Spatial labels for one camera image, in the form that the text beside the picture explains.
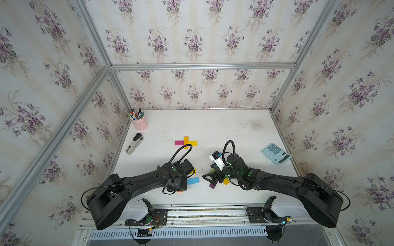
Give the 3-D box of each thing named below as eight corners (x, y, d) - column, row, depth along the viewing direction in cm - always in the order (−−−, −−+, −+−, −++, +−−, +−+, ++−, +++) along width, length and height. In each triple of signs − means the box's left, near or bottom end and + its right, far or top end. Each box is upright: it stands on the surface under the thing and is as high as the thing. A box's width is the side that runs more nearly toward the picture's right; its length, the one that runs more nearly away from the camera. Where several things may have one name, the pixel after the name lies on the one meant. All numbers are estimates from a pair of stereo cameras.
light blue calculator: (260, 152, 99) (261, 149, 96) (267, 143, 103) (269, 140, 101) (283, 168, 91) (285, 166, 89) (290, 157, 96) (292, 155, 94)
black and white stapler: (126, 154, 98) (122, 149, 93) (140, 136, 107) (137, 131, 103) (131, 156, 97) (128, 152, 92) (145, 138, 106) (143, 133, 102)
